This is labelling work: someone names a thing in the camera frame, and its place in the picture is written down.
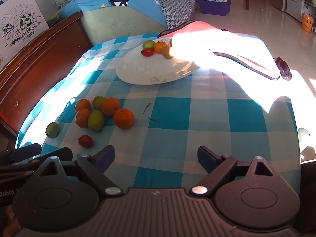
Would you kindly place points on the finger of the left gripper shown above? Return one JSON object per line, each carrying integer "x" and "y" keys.
{"x": 18, "y": 155}
{"x": 64, "y": 154}

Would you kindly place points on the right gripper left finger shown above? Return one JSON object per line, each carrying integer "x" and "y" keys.
{"x": 91, "y": 169}

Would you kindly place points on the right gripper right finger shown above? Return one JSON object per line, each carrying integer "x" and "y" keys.
{"x": 219, "y": 168}

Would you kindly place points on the red cherry tomato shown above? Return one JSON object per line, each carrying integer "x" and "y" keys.
{"x": 85, "y": 141}
{"x": 148, "y": 52}

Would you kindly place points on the lone green fruit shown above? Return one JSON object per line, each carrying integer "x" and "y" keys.
{"x": 52, "y": 130}

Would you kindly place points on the orange tangerine with stem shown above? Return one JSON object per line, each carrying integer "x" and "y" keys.
{"x": 123, "y": 118}

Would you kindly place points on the brown kiwi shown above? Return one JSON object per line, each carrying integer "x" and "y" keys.
{"x": 168, "y": 52}

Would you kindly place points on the small orange tangerine front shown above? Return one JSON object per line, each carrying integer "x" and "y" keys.
{"x": 159, "y": 46}

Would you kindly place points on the blue checkered tablecloth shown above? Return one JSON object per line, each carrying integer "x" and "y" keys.
{"x": 172, "y": 120}

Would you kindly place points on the dark red wooden headboard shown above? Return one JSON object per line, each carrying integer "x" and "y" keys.
{"x": 37, "y": 68}

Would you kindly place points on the white ceramic plate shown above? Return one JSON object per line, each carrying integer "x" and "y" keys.
{"x": 137, "y": 69}

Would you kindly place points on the skim milk carton box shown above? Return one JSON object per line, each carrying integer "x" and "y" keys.
{"x": 21, "y": 22}

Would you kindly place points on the blue storage bin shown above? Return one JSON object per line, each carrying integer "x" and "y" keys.
{"x": 214, "y": 8}

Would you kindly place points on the blue and green cushion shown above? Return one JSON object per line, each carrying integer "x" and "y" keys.
{"x": 103, "y": 20}

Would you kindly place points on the orange smiley face stool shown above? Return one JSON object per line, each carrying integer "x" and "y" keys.
{"x": 307, "y": 22}

